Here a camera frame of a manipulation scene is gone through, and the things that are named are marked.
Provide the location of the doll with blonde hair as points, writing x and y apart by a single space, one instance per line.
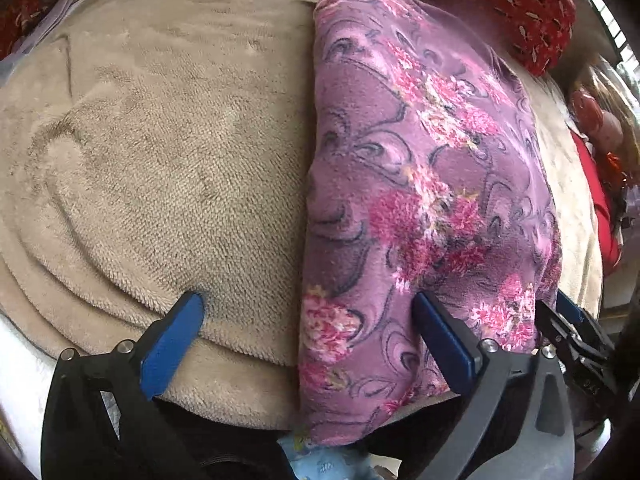
608 113

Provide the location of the purple floral garment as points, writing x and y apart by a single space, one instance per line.
426 177

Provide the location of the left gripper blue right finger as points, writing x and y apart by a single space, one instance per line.
515 422

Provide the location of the red cloth beside bed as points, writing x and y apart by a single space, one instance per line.
609 247

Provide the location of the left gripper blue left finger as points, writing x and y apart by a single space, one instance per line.
100 420

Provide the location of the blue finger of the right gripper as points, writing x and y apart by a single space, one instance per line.
594 378
586 331

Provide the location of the black garment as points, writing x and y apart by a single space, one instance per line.
229 452

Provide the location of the light blue printed cloth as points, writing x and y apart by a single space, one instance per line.
311 461

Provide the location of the beige fleece blanket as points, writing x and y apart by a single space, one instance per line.
150 147

